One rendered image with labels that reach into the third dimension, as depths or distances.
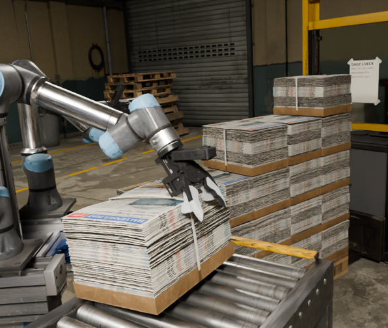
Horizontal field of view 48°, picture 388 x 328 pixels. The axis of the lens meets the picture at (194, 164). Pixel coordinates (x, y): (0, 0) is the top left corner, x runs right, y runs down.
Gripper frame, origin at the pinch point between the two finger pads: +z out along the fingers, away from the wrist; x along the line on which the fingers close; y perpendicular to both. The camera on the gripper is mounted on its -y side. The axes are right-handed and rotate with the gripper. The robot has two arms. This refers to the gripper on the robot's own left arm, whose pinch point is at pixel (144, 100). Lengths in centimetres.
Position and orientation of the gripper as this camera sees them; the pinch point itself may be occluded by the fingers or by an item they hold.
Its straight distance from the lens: 225.8
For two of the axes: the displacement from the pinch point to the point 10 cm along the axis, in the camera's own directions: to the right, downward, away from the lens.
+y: 0.0, 9.4, 3.4
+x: 4.6, 3.0, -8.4
